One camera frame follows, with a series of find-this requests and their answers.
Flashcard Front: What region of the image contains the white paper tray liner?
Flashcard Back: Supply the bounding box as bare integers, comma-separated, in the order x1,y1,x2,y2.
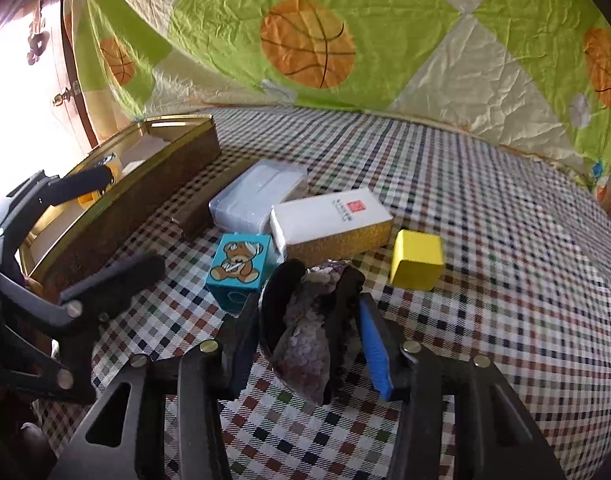
20,129,170,272

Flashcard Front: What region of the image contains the brass door knob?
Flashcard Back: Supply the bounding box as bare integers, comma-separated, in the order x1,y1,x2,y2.
52,88,81,107

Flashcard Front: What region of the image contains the white gold carton box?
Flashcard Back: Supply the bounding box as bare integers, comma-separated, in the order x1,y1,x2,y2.
270,188,393,266

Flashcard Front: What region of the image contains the checkered tablecloth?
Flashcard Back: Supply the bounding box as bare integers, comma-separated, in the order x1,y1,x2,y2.
32,104,611,480

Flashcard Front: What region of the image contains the gold metal tin tray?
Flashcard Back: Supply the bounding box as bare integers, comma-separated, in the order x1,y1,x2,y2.
19,114,221,296

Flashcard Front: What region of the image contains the dark brown flat bar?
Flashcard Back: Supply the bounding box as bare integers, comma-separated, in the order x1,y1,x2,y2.
172,158,258,242

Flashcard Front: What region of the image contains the wooden door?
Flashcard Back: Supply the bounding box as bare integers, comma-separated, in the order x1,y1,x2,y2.
0,0,94,174

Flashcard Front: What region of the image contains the yellow face toy block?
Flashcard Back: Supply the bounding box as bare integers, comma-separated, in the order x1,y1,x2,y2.
77,153,123,209

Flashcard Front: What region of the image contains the green basketball bedsheet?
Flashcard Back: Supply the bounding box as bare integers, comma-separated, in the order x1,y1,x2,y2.
63,0,611,208

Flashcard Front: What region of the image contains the blue bear toy block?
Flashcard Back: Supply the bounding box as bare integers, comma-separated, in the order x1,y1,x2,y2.
205,233,274,314

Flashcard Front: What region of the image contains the black floral hair clip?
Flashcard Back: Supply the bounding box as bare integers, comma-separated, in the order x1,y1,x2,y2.
259,259,365,406

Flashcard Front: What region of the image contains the clear plastic case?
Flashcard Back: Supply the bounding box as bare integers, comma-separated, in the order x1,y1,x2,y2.
209,159,307,234

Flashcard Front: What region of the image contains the yellow cube block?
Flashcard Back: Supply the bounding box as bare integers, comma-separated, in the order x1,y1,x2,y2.
390,230,445,292

